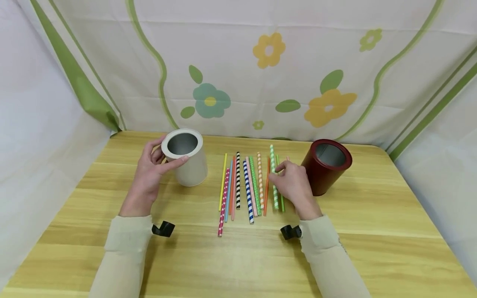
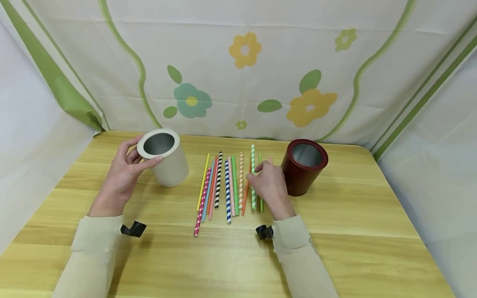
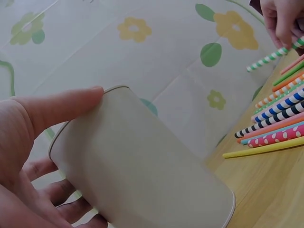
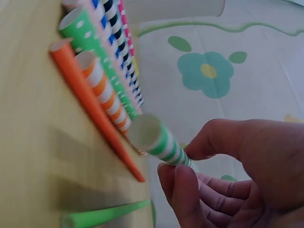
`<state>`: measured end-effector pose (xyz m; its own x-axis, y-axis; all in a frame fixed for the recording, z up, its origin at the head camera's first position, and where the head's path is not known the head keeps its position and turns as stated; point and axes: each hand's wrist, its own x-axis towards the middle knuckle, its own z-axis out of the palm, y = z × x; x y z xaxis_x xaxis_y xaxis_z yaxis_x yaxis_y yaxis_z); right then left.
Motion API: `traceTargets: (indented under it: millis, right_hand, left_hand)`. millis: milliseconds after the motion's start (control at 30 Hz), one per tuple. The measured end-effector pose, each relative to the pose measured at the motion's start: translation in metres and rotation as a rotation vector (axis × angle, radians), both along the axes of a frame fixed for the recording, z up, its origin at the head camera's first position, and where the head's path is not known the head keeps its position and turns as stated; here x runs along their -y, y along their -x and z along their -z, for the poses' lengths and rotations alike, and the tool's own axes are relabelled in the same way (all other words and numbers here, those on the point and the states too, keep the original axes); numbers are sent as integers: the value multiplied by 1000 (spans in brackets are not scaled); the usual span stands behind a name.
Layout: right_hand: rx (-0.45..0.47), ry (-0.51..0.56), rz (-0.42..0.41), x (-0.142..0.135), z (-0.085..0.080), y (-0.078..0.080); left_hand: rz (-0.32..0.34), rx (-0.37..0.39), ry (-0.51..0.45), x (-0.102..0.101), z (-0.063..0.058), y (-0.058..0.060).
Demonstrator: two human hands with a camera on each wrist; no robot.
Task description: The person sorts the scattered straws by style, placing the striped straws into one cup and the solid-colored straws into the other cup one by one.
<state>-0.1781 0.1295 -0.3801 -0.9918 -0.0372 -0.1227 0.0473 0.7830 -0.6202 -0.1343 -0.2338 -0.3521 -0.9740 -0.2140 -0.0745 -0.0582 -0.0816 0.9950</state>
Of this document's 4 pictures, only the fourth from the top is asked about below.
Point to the person's right hand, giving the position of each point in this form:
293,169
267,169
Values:
266,180

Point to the person's right thumb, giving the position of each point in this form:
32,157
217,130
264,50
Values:
228,139

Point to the person's right fingers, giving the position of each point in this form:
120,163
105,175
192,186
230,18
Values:
221,213

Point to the green striped paper straw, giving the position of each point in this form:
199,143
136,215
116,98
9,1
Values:
164,147

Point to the plain green paper straw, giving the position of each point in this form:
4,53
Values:
99,215

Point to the row of colourful paper straws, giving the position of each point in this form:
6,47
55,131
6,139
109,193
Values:
99,78

